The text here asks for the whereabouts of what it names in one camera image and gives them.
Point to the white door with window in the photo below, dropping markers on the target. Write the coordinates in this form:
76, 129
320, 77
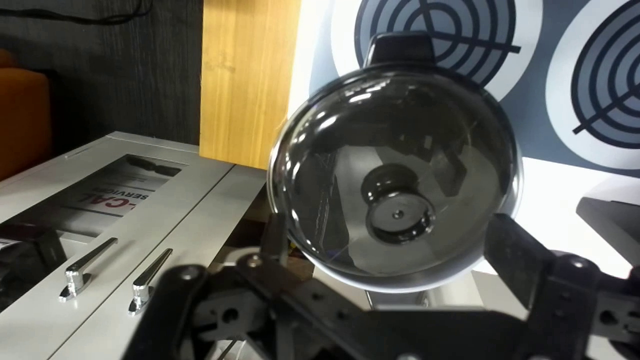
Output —
45, 320

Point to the glass pot lid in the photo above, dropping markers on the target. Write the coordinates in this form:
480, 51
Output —
395, 200

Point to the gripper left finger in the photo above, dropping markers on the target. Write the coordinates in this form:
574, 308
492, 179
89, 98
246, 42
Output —
260, 295

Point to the orange seat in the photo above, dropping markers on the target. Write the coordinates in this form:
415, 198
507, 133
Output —
22, 120

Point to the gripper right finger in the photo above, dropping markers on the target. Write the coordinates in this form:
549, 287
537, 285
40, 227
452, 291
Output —
565, 295

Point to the white toy kitchen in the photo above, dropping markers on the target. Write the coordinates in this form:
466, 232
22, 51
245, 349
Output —
245, 75

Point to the round printed stove burner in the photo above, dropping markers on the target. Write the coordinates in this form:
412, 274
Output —
605, 85
465, 30

